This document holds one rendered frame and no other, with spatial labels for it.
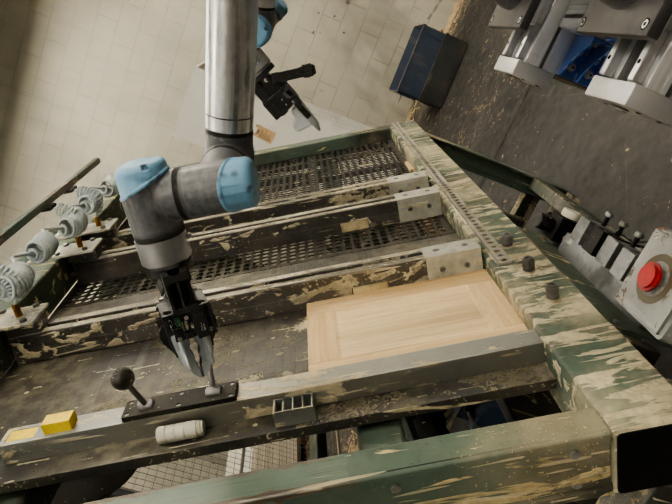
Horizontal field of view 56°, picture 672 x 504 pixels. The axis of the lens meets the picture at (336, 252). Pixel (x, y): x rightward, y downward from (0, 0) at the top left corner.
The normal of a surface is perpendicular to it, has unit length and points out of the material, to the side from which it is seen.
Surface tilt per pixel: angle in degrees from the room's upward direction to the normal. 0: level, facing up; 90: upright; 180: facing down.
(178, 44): 90
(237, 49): 109
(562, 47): 90
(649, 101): 90
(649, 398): 57
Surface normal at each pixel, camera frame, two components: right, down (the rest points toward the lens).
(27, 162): 0.07, 0.36
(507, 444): -0.18, -0.91
